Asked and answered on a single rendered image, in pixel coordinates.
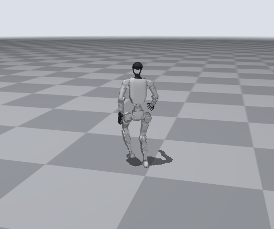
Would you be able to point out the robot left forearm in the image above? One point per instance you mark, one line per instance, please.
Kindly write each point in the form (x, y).
(121, 106)

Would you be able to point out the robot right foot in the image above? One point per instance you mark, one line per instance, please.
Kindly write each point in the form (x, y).
(145, 164)

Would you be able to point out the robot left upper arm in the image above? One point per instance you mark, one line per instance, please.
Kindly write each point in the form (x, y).
(123, 90)

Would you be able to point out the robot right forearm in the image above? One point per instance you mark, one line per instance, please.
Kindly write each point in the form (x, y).
(153, 102)

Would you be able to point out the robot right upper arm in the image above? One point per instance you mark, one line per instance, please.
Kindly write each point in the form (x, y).
(152, 89)

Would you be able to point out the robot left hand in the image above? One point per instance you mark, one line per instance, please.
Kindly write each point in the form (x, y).
(120, 118)

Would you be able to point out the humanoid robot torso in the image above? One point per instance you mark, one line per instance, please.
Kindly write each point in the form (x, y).
(137, 95)

